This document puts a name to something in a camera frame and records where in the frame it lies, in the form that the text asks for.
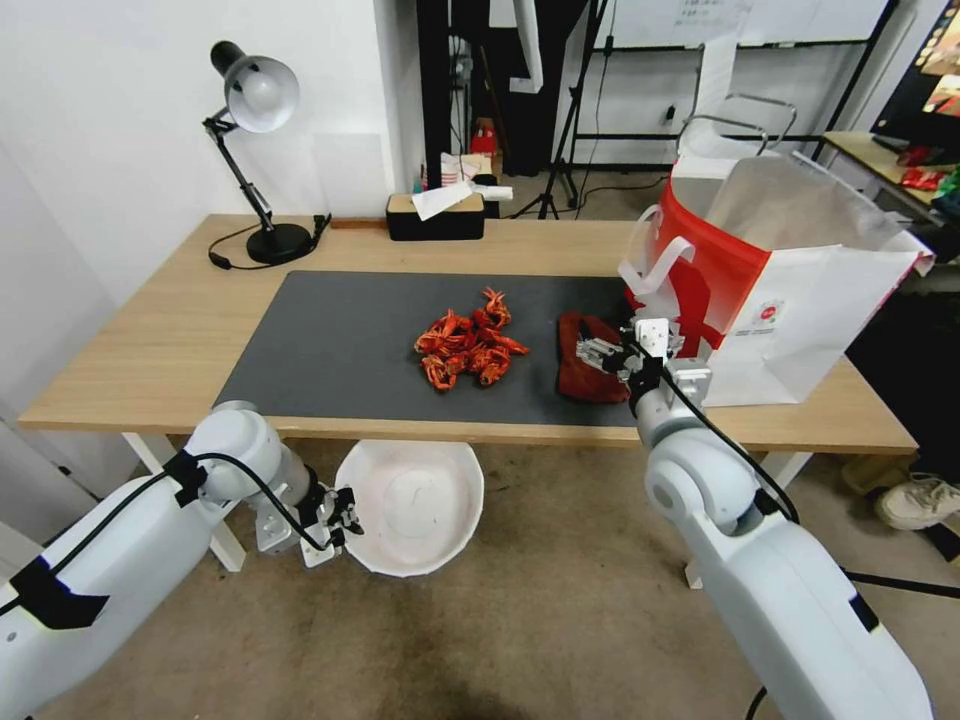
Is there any black desk lamp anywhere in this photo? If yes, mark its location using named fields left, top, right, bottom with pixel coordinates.
left=200, top=40, right=317, bottom=266

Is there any black camera tripod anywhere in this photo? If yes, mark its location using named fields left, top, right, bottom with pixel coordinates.
left=515, top=0, right=610, bottom=221

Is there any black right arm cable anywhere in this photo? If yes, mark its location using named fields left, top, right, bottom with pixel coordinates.
left=634, top=338, right=801, bottom=524

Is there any white plastic bowl container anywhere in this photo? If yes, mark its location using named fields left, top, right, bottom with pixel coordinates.
left=333, top=439, right=486, bottom=580

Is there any white tissue paper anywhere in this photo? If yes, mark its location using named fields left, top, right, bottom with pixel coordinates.
left=410, top=182, right=476, bottom=223

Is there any red white takeout bag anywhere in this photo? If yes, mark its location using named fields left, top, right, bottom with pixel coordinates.
left=617, top=93, right=938, bottom=409

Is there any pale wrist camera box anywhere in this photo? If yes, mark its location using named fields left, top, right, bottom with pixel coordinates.
left=299, top=527, right=344, bottom=569
left=632, top=317, right=674, bottom=361

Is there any black lamp power cable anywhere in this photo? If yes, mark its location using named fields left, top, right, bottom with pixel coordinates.
left=207, top=213, right=333, bottom=272

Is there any red white striped paper bag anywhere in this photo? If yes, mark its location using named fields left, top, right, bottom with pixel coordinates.
left=438, top=151, right=483, bottom=190

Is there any black desk mat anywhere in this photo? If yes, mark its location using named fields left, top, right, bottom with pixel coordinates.
left=212, top=270, right=640, bottom=431

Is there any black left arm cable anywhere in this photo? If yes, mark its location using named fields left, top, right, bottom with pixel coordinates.
left=0, top=452, right=336, bottom=618

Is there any black floor cable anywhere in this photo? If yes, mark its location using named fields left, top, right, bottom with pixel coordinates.
left=844, top=567, right=960, bottom=592

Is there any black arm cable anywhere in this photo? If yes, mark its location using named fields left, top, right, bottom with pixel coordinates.
left=634, top=338, right=801, bottom=524
left=0, top=452, right=336, bottom=618

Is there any white sneaker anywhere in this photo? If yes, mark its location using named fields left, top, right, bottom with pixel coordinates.
left=873, top=471, right=960, bottom=533

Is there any white hanging paper sheet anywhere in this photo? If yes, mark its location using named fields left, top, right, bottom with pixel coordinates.
left=695, top=35, right=742, bottom=124

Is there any dark red towel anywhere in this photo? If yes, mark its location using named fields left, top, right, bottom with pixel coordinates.
left=555, top=311, right=633, bottom=406

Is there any black tissue box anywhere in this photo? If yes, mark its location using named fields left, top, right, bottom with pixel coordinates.
left=386, top=191, right=487, bottom=243

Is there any wooden side table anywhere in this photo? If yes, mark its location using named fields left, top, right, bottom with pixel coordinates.
left=820, top=131, right=960, bottom=228

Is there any white whiteboard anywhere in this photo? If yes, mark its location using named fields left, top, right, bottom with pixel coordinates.
left=599, top=0, right=898, bottom=52

